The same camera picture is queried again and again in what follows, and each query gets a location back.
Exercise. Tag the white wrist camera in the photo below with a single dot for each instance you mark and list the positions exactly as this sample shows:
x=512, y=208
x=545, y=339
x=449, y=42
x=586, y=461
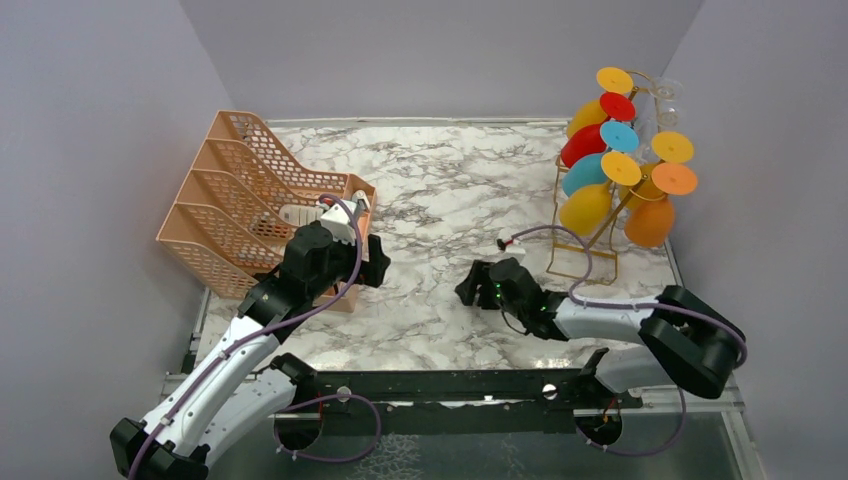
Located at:
x=340, y=218
x=511, y=248

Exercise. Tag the red plastic wine glass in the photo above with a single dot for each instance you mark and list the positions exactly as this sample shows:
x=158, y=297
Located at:
x=588, y=139

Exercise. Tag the peach plastic file organizer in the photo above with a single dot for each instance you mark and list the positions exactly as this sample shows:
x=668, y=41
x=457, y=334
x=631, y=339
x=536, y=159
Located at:
x=241, y=202

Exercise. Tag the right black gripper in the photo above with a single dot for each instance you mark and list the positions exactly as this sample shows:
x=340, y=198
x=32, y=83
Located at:
x=478, y=274

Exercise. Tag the clear wine glass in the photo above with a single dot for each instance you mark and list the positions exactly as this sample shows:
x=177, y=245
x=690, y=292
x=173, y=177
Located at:
x=663, y=111

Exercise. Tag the yellow plastic wine glass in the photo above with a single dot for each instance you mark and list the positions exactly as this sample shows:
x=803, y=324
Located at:
x=584, y=211

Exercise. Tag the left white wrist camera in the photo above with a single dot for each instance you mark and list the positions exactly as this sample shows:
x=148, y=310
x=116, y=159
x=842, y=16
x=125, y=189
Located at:
x=340, y=218

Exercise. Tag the gold wire wine glass rack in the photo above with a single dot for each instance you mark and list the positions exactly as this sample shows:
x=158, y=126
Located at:
x=601, y=243

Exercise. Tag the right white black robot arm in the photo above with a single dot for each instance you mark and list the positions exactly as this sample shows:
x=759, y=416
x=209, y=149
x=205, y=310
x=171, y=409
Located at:
x=673, y=338

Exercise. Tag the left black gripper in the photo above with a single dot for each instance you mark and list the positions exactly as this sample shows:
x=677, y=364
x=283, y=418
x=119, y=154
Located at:
x=372, y=271

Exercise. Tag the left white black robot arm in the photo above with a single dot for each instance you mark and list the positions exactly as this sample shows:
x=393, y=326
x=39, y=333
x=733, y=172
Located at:
x=188, y=432

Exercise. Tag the orange plastic wine glass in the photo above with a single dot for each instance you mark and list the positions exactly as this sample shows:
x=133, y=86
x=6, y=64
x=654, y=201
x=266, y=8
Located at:
x=651, y=222

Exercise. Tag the blue plastic wine glass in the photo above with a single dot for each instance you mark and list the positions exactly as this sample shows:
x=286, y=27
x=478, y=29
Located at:
x=619, y=137

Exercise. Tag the yellow wine glass top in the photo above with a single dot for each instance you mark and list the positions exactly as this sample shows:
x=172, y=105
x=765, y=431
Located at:
x=610, y=79

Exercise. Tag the yellow wine glass right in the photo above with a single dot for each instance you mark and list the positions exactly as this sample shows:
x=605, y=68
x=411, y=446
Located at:
x=668, y=146

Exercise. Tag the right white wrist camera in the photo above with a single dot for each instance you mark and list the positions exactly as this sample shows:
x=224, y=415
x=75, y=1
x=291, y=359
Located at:
x=511, y=248

